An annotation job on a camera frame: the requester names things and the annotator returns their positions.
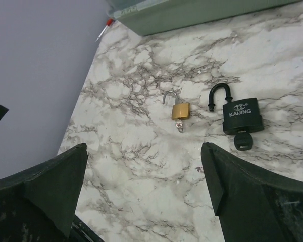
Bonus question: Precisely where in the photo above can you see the black padlock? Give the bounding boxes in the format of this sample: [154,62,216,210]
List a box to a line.
[208,83,264,135]

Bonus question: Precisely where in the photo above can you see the small brass padlock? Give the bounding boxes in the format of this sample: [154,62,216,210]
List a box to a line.
[162,91,190,121]

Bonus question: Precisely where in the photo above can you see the black headed padlock key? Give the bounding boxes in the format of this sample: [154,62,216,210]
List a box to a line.
[234,131,254,151]

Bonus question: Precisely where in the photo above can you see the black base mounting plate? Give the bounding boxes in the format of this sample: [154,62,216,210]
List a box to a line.
[68,215,104,242]

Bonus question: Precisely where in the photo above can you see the green transparent toolbox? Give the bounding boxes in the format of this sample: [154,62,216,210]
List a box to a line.
[106,0,294,36]

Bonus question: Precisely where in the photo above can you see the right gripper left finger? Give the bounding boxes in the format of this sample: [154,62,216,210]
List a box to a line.
[0,143,88,241]

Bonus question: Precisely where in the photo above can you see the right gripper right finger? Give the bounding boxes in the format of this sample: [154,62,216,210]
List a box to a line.
[201,142,303,241]

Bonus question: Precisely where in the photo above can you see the blue red screwdriver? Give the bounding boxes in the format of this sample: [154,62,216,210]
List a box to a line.
[96,18,115,42]

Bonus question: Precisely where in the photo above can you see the small silver key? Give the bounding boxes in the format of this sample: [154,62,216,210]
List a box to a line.
[175,119,184,133]

